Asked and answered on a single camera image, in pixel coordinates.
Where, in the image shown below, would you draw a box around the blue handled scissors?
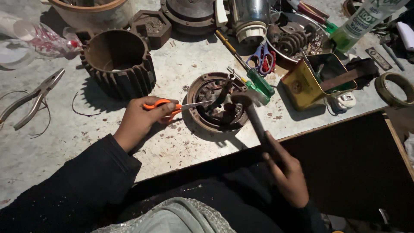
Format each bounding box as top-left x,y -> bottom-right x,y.
245,42 -> 277,77

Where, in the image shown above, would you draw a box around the white plastic piece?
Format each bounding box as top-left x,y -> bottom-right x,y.
215,0 -> 229,28

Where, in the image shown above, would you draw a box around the green plastic bottle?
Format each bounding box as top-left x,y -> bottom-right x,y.
329,0 -> 410,54

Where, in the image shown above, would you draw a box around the steel plate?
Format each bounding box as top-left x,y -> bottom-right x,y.
265,12 -> 328,64

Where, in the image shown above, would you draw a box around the person's left hand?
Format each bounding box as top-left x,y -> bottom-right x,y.
113,96 -> 180,153

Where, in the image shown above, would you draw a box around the rusty iron bar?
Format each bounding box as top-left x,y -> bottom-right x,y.
318,58 -> 380,93

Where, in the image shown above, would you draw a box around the grey metal bolt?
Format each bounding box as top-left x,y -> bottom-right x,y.
379,35 -> 405,72

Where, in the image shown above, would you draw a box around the orange handled scissors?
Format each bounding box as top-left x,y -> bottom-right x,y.
142,99 -> 213,124

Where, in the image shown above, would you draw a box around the rusty hexagonal metal block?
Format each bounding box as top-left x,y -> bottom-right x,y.
129,9 -> 173,51

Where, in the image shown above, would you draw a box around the dark steel hammer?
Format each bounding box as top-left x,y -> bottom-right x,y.
231,90 -> 275,154

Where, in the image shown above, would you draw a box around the yellow tin box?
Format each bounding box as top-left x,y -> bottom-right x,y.
280,52 -> 358,112

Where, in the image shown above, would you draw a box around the rusty motor rotor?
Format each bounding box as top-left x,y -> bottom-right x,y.
268,23 -> 318,58

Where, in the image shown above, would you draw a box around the steel jar with white base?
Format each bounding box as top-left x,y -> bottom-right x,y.
231,0 -> 273,46

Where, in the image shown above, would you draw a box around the white paper roll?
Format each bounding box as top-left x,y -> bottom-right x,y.
396,21 -> 414,52

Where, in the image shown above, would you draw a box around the small metal name plate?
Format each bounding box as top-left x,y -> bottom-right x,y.
365,47 -> 393,72

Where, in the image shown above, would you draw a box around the terracotta pot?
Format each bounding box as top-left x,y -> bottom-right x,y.
48,0 -> 134,32

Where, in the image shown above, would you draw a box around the clear plastic bag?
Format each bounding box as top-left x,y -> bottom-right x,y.
0,0 -> 83,70

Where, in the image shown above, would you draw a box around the small green handled screwdriver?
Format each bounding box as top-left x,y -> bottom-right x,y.
226,66 -> 271,106

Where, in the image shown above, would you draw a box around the rusty round motor end cover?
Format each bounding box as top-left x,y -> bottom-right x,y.
187,72 -> 257,133

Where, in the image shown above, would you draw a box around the person's right hand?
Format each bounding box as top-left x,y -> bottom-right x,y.
262,131 -> 310,209

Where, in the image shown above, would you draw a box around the silver combination pliers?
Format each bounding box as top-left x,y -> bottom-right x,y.
0,68 -> 66,131

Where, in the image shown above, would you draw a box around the large green handled screwdriver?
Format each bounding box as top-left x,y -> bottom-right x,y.
215,29 -> 276,98

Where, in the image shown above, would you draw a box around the thin dark wire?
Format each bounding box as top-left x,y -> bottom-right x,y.
71,91 -> 102,117
0,90 -> 52,139

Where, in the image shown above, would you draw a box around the white lamp holder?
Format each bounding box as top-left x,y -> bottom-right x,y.
329,91 -> 357,114

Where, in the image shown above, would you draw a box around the rusty finned motor housing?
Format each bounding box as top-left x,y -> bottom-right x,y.
79,29 -> 157,101

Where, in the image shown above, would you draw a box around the brass ring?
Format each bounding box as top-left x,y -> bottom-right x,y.
374,72 -> 414,109

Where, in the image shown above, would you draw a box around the rusty round motor part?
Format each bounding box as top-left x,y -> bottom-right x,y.
160,0 -> 218,36

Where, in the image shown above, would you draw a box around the red handled tool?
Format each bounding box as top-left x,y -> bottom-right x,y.
286,0 -> 339,35

